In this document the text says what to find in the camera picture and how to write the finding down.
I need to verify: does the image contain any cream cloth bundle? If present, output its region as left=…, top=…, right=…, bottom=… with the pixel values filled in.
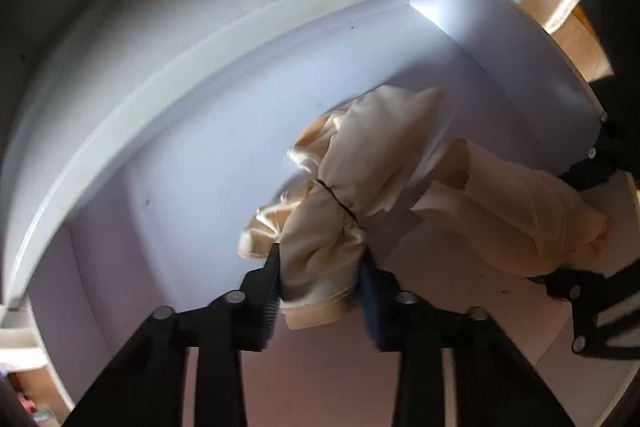
left=237, top=86, right=446, bottom=330

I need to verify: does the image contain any white cabinet shelf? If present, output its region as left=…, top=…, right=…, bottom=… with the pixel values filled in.
left=0, top=0, right=640, bottom=427

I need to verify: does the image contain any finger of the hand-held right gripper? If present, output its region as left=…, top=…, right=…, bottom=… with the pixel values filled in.
left=557, top=112, right=640, bottom=194
left=545, top=257, right=640, bottom=360

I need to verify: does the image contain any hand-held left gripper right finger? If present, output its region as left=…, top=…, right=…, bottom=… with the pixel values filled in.
left=356, top=252, right=576, bottom=427

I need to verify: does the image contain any beige cloth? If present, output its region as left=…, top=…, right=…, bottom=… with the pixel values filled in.
left=412, top=137, right=610, bottom=278

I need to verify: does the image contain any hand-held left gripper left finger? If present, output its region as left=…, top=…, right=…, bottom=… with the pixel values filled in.
left=62, top=242, right=281, bottom=427

